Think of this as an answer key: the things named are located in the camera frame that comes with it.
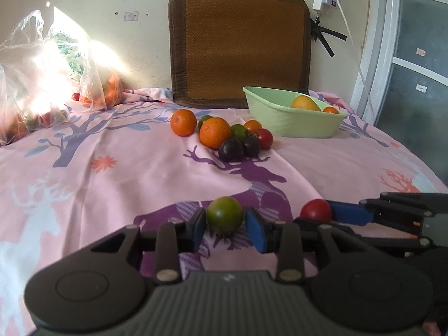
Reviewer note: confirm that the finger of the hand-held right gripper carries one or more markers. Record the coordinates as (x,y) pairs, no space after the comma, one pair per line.
(350,213)
(364,234)

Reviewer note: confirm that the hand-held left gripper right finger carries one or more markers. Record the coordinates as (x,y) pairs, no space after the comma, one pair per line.
(255,231)

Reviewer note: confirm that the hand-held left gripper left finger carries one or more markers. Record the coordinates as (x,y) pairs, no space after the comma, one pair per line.
(199,230)

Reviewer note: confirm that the green tomato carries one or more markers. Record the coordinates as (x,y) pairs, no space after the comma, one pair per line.
(224,215)

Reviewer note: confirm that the dark purple round fruit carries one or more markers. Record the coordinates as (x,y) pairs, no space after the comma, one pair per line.
(231,149)
(252,146)

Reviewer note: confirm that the large orange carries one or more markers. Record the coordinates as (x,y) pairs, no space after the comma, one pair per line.
(215,133)

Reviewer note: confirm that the green lime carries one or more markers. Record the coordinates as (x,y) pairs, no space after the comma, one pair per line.
(240,131)

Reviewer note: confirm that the light green plastic bowl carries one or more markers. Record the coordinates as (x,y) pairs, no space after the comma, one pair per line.
(297,122)

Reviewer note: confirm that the small orange fruit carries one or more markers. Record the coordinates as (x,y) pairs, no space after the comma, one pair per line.
(330,110)
(252,125)

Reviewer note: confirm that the mandarin orange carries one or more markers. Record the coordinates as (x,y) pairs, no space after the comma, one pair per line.
(183,122)

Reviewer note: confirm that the person's right hand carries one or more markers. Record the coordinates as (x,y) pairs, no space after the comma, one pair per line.
(435,323)

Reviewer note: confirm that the pink printed blanket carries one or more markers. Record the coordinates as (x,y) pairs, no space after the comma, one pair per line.
(122,182)

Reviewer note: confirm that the small dark green fruit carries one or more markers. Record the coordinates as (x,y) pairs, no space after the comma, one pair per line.
(204,120)

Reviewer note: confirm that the yellow mango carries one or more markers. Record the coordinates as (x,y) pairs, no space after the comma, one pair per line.
(304,103)

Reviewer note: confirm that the small red cherry tomato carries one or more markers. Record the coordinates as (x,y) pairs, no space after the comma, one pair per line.
(75,96)

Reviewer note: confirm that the brown woven seat cushion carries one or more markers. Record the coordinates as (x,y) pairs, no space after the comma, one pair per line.
(238,42)

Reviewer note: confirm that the clear plastic bag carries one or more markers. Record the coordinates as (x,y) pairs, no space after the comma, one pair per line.
(42,70)

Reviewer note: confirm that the white window frame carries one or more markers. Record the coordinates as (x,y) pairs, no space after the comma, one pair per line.
(378,42)

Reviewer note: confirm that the small wall sticker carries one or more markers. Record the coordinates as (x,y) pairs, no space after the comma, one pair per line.
(131,16)

